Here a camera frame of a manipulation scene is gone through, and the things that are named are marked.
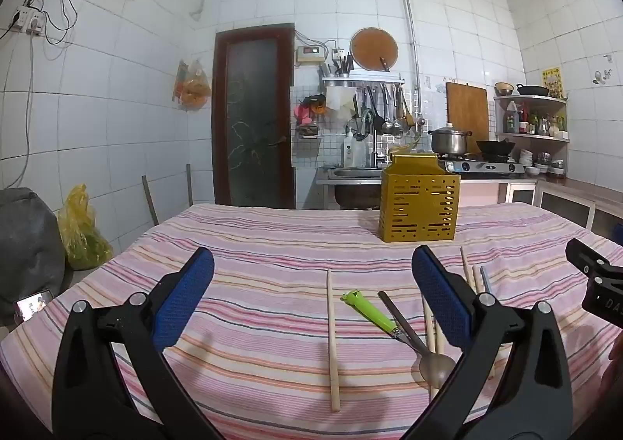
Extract pink striped tablecloth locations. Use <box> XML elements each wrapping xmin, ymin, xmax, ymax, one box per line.
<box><xmin>0</xmin><ymin>202</ymin><xmax>623</xmax><ymax>440</ymax></box>

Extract white cloth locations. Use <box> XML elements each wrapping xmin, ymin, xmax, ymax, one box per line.
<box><xmin>324</xmin><ymin>88</ymin><xmax>359</xmax><ymax>120</ymax></box>

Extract steel cooking pot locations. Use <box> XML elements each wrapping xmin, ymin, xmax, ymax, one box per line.
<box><xmin>427</xmin><ymin>123</ymin><xmax>474</xmax><ymax>157</ymax></box>

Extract green handled peeler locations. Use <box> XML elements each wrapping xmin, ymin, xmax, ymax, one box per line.
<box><xmin>340</xmin><ymin>290</ymin><xmax>425</xmax><ymax>354</ymax></box>

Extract steel sink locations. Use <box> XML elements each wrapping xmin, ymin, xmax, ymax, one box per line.
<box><xmin>315</xmin><ymin>165</ymin><xmax>386</xmax><ymax>210</ymax></box>

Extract gas stove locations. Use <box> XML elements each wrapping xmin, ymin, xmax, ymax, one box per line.
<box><xmin>437</xmin><ymin>152</ymin><xmax>527</xmax><ymax>179</ymax></box>

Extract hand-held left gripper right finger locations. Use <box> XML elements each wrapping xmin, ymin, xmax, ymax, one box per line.
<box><xmin>403</xmin><ymin>245</ymin><xmax>576</xmax><ymax>440</ymax></box>

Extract cooking oil bottle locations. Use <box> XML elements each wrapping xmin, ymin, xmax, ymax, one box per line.
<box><xmin>503</xmin><ymin>100</ymin><xmax>521</xmax><ymax>135</ymax></box>

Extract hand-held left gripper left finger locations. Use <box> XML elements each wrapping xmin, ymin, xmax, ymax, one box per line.
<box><xmin>53</xmin><ymin>246</ymin><xmax>217</xmax><ymax>440</ymax></box>

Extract round wooden lid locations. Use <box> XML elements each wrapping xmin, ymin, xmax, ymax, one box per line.
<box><xmin>349</xmin><ymin>26</ymin><xmax>400</xmax><ymax>73</ymax></box>

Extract wooden cutting board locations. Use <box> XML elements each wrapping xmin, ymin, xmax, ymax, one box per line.
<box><xmin>445</xmin><ymin>80</ymin><xmax>491</xmax><ymax>142</ymax></box>

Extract stack of white bowls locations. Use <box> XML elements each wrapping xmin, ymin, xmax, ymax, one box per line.
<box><xmin>517</xmin><ymin>147</ymin><xmax>568</xmax><ymax>179</ymax></box>

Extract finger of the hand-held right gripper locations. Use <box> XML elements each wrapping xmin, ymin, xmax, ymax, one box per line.
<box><xmin>566</xmin><ymin>238</ymin><xmax>623</xmax><ymax>330</ymax></box>

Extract dark wooden glass door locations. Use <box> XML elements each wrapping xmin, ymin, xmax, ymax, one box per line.
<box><xmin>213</xmin><ymin>23</ymin><xmax>297</xmax><ymax>210</ymax></box>

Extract yellow wall poster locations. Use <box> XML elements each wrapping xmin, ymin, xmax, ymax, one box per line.
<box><xmin>540</xmin><ymin>65</ymin><xmax>564</xmax><ymax>101</ymax></box>

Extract yellow perforated utensil holder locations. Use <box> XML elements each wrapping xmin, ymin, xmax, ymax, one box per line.
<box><xmin>378</xmin><ymin>152</ymin><xmax>461</xmax><ymax>244</ymax></box>

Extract row of hanging kitchen utensils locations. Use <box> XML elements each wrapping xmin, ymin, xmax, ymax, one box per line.
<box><xmin>357</xmin><ymin>84</ymin><xmax>415</xmax><ymax>137</ymax></box>

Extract black cable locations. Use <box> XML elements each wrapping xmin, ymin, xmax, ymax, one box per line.
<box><xmin>45</xmin><ymin>0</ymin><xmax>79</xmax><ymax>48</ymax></box>

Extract hanging orange plastic bag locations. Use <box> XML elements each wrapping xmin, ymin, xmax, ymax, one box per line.
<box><xmin>172</xmin><ymin>58</ymin><xmax>212</xmax><ymax>113</ymax></box>

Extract metal wall pipe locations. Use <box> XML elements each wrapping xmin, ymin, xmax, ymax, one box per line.
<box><xmin>398</xmin><ymin>0</ymin><xmax>422</xmax><ymax>130</ymax></box>

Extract sink faucet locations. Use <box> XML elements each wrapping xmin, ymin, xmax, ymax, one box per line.
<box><xmin>359</xmin><ymin>108</ymin><xmax>379</xmax><ymax>169</ymax></box>

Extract kitchen cabinet counter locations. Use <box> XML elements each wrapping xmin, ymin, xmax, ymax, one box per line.
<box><xmin>459</xmin><ymin>176</ymin><xmax>623</xmax><ymax>237</ymax></box>

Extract white wall control box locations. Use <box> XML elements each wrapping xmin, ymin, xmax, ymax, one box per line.
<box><xmin>296</xmin><ymin>44</ymin><xmax>327</xmax><ymax>63</ymax></box>

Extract white power strip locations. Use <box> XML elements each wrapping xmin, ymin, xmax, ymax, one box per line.
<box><xmin>10</xmin><ymin>3</ymin><xmax>48</xmax><ymax>36</ymax></box>

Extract metal wall dish rack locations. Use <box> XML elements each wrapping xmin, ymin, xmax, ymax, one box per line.
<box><xmin>320</xmin><ymin>70</ymin><xmax>407</xmax><ymax>89</ymax></box>

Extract corner wall shelf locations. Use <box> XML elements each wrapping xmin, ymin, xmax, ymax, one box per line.
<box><xmin>493</xmin><ymin>93</ymin><xmax>571</xmax><ymax>179</ymax></box>

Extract dark grey sack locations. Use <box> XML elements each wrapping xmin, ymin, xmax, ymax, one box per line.
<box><xmin>0</xmin><ymin>187</ymin><xmax>67</xmax><ymax>325</ymax></box>

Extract person's right hand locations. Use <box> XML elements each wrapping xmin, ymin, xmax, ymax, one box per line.
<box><xmin>608</xmin><ymin>337</ymin><xmax>623</xmax><ymax>388</ymax></box>

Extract white soap bottle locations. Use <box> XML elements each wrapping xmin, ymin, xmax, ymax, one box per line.
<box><xmin>341</xmin><ymin>127</ymin><xmax>359</xmax><ymax>169</ymax></box>

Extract pink rubber gloves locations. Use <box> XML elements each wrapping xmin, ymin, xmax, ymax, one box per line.
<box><xmin>293</xmin><ymin>103</ymin><xmax>315</xmax><ymax>128</ymax></box>

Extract black wok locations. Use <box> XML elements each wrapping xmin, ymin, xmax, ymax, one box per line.
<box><xmin>475</xmin><ymin>139</ymin><xmax>517</xmax><ymax>157</ymax></box>

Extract metal spoon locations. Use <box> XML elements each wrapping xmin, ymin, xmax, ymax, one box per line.
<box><xmin>378</xmin><ymin>290</ymin><xmax>457</xmax><ymax>388</ymax></box>

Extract smartphone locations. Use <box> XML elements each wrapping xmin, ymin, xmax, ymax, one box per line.
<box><xmin>14</xmin><ymin>289</ymin><xmax>55</xmax><ymax>324</ymax></box>

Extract yellow plastic bag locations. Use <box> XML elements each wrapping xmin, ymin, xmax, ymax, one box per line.
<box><xmin>56</xmin><ymin>183</ymin><xmax>114</xmax><ymax>271</ymax></box>

